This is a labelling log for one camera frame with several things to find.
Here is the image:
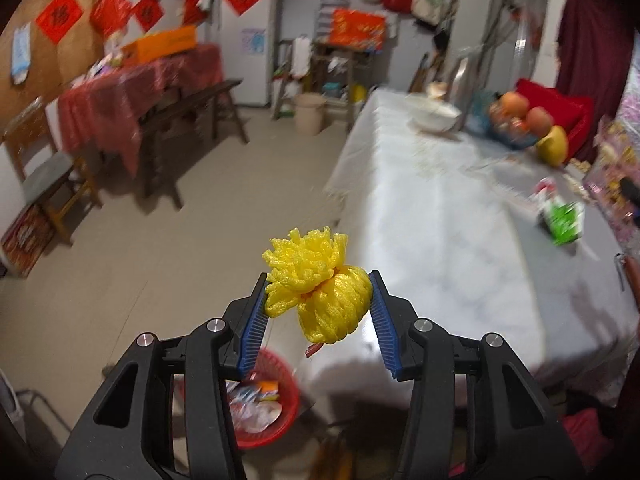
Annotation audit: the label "grey metal frame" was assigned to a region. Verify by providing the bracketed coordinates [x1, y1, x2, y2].
[0, 370, 76, 461]

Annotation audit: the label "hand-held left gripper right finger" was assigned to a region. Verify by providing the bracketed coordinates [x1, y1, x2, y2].
[368, 270, 586, 480]

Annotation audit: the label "small blue fridge poster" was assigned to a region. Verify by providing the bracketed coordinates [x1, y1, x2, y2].
[241, 27, 266, 55]

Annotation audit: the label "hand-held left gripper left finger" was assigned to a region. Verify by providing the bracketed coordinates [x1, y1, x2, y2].
[55, 272, 268, 480]

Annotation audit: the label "dark wooden bench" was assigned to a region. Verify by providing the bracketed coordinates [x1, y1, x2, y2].
[137, 78, 251, 211]

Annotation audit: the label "white tablecloth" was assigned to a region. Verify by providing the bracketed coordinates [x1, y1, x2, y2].
[324, 87, 640, 401]

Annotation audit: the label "yellow pomelo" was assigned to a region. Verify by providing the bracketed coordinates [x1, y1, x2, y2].
[536, 125, 570, 167]

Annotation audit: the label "crumpled plastic wrappers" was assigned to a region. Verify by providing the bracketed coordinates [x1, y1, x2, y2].
[227, 380, 283, 433]

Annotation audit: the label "green snack packet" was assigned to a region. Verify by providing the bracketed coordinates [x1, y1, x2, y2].
[539, 200, 586, 246]

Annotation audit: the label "red printed gift box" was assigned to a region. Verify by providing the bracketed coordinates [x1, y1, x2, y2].
[329, 9, 387, 51]

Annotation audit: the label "metal thermos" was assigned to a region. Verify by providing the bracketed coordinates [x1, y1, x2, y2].
[447, 50, 483, 131]

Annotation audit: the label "blue white paper sheet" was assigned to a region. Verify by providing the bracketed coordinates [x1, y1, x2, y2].
[11, 25, 32, 83]

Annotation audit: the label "beige plastic bucket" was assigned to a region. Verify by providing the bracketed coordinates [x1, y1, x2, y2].
[292, 92, 327, 135]

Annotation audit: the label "dark red curtain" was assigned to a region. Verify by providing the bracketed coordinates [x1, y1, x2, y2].
[556, 0, 633, 111]

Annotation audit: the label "wooden rack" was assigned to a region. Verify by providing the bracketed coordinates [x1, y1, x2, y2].
[272, 37, 313, 121]

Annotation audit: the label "white ceramic bowl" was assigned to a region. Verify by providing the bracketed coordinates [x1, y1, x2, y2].
[411, 97, 463, 133]

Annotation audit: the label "large red diamond paper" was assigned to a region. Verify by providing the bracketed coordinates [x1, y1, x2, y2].
[35, 0, 85, 45]

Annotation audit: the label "table with red cloth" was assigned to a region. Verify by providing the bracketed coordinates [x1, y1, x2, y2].
[57, 42, 223, 176]

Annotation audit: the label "small red diamond paper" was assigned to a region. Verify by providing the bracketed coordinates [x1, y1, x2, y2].
[131, 0, 162, 31]

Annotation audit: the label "blue glass fruit bowl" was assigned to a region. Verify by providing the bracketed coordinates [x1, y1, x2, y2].
[482, 105, 546, 150]

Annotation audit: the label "brown wooden door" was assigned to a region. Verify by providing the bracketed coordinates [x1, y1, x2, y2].
[0, 0, 116, 106]

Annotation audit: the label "red hanging knot decoration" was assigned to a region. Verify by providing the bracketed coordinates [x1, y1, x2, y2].
[90, 0, 133, 38]

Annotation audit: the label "wooden shelf stand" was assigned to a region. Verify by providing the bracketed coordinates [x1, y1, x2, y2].
[312, 42, 371, 131]

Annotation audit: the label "yellow foam fruit net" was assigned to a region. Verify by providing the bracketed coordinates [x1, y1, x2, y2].
[262, 226, 374, 345]

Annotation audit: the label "orange cardboard box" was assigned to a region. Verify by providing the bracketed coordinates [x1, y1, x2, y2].
[122, 25, 198, 63]

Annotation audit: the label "red cloth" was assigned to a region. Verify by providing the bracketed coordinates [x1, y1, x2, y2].
[562, 407, 616, 466]

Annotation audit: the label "red wall ornament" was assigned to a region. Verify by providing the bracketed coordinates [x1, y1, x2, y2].
[182, 0, 208, 26]

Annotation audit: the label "red white packet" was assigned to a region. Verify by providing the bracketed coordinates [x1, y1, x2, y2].
[531, 177, 558, 206]

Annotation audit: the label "red printed carton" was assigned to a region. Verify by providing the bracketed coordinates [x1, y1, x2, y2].
[2, 204, 55, 278]

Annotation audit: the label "red plastic basket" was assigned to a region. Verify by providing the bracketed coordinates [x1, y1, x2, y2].
[227, 347, 301, 450]

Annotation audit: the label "floral curtain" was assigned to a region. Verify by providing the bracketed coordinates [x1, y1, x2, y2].
[617, 30, 640, 126]

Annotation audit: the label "wooden chair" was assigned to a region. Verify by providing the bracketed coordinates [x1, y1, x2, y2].
[2, 105, 103, 246]

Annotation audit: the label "white refrigerator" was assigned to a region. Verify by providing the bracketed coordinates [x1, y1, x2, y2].
[210, 0, 281, 108]

